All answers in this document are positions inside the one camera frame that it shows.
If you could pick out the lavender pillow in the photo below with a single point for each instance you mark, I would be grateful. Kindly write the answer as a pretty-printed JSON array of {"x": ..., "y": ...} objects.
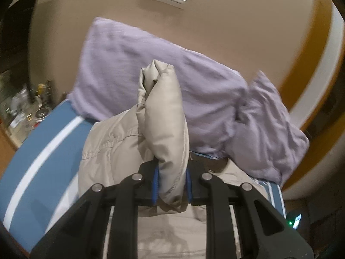
[{"x": 108, "y": 78}]

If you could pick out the black device with green light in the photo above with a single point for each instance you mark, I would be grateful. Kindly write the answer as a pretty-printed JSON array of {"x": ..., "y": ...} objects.
[{"x": 299, "y": 219}]

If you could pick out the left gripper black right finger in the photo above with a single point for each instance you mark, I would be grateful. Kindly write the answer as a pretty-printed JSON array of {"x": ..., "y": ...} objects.
[{"x": 240, "y": 220}]

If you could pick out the lavender crumpled duvet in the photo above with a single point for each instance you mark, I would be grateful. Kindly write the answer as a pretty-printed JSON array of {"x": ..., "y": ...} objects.
[{"x": 266, "y": 144}]

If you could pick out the blue white-striped bed sheet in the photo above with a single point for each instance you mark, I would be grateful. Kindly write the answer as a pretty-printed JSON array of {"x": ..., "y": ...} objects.
[{"x": 41, "y": 184}]

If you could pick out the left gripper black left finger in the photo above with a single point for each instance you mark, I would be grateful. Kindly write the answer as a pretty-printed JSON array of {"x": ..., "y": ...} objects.
[{"x": 103, "y": 222}]

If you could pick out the beige puffer jacket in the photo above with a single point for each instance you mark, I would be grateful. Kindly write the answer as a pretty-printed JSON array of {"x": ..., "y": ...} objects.
[{"x": 155, "y": 129}]

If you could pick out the cluttered bedside shelf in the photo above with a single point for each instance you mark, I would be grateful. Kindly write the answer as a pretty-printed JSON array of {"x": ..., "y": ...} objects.
[{"x": 22, "y": 109}]

